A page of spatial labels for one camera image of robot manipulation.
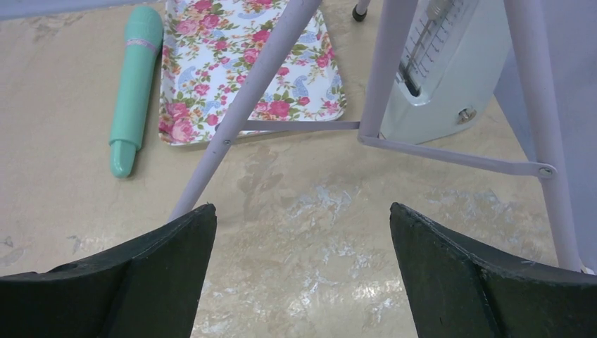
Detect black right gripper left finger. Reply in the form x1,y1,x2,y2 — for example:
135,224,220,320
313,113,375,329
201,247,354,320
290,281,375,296
1,204,217,337

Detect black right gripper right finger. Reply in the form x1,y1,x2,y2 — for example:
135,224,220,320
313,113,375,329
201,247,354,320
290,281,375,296
390,203,596,337

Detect silver metronome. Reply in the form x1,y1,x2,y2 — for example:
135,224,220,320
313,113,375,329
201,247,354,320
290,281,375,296
380,0,511,144

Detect floral pattern tray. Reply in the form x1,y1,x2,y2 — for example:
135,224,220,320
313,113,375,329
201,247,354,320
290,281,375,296
158,0,346,146

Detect lilac music stand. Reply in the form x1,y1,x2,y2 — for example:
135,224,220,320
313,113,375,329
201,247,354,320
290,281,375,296
0,0,597,274

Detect teal toy microphone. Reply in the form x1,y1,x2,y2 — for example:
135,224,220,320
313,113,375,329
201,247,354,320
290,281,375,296
108,6,163,178

